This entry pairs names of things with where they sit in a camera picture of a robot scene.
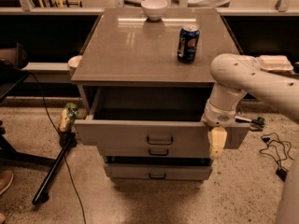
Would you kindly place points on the white bowl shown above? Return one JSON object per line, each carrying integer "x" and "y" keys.
{"x": 154, "y": 9}

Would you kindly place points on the grey top drawer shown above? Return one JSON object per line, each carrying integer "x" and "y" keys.
{"x": 136, "y": 117}

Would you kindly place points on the grey middle drawer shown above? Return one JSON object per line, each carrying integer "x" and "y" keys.
{"x": 157, "y": 152}

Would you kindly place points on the blue soda can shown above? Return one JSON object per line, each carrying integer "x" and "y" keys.
{"x": 187, "y": 45}

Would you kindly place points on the brown shoe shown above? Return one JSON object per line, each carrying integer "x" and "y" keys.
{"x": 6, "y": 178}

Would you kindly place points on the grey drawer cabinet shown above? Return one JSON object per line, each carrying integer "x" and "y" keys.
{"x": 128, "y": 50}

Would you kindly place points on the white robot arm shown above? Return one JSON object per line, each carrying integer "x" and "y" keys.
{"x": 235, "y": 76}

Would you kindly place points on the grey bottom drawer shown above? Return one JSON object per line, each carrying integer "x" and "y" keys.
{"x": 157, "y": 172}

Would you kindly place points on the black pole on floor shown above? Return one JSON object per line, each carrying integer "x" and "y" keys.
{"x": 42, "y": 194}

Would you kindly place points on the white plate left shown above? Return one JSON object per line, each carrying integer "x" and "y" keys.
{"x": 74, "y": 61}

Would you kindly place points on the grey drawer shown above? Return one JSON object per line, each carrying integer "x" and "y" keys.
{"x": 157, "y": 172}
{"x": 136, "y": 117}
{"x": 157, "y": 152}

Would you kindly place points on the white foam tray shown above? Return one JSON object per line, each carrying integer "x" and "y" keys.
{"x": 275, "y": 63}

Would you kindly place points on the black power adapter with cable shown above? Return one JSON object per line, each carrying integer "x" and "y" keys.
{"x": 279, "y": 151}

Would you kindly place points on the black tool on floor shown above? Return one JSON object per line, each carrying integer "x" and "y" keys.
{"x": 256, "y": 125}

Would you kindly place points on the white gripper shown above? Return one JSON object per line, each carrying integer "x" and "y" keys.
{"x": 219, "y": 116}

